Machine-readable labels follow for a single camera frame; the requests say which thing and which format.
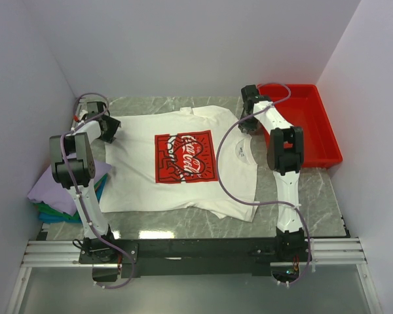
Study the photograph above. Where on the aluminium rail frame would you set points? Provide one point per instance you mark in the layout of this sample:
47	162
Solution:
324	251

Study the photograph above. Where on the folded lavender t-shirt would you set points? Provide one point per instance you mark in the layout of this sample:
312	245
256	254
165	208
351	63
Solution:
102	170

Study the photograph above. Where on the white t-shirt red print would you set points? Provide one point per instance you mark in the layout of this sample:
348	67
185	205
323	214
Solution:
193	157

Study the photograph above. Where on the red plastic bin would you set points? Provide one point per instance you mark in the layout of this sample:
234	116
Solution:
305	109

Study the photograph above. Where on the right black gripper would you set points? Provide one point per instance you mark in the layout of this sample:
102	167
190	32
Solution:
251	127

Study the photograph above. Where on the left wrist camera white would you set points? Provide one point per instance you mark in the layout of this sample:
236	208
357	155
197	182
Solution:
81	116

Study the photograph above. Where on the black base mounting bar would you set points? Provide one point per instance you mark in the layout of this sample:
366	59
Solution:
155	257

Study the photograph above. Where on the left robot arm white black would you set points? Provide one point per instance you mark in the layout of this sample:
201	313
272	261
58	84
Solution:
73	166

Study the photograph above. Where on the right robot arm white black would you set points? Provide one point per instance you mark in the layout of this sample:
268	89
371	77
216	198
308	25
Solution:
285	156

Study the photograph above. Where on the folded green t-shirt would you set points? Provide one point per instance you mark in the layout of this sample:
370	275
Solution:
49	197

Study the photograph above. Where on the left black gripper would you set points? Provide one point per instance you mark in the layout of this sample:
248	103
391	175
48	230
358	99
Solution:
114	125

